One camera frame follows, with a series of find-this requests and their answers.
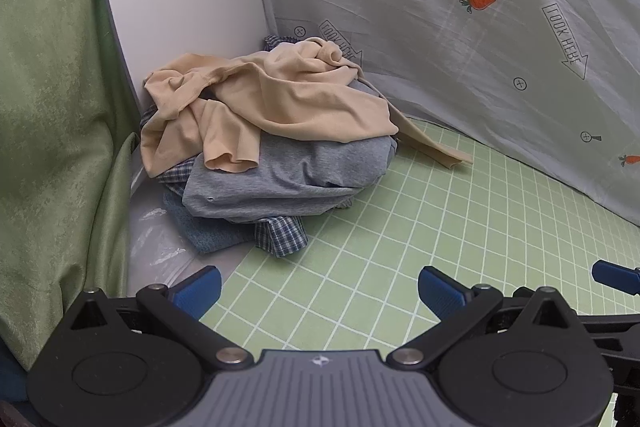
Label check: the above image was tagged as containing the beige long-sleeve shirt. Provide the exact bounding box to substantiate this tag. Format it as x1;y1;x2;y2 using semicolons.
140;36;474;176

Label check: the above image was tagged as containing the clear plastic bag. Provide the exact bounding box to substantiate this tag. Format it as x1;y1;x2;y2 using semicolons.
127;193;227;289

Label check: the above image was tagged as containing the green grid mat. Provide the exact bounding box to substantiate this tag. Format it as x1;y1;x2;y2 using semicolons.
197;114;640;360

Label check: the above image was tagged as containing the grey printed sheet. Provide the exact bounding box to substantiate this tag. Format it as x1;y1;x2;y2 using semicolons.
247;0;640;228

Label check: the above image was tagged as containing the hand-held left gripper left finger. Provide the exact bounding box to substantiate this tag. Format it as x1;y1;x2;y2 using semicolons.
67;265;255;370

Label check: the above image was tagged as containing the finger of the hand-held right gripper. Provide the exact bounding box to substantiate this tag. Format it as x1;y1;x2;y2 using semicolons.
591;259;640;297
511;286;640;344

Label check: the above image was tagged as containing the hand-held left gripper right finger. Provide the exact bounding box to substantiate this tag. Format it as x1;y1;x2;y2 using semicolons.
387;265;577;370

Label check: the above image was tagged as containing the dark blue cloth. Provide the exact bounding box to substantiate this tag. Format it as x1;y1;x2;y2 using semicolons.
0;337;37;410

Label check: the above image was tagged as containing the green curtain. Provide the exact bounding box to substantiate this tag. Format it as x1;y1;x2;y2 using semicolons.
0;0;142;374

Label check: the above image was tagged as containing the grey shirt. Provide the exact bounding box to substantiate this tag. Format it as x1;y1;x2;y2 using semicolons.
182;72;402;226

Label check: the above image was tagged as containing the blue plaid shirt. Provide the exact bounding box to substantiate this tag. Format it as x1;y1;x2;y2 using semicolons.
139;34;357;259

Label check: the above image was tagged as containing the blue towel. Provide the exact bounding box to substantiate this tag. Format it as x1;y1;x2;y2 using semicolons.
161;189;262;256

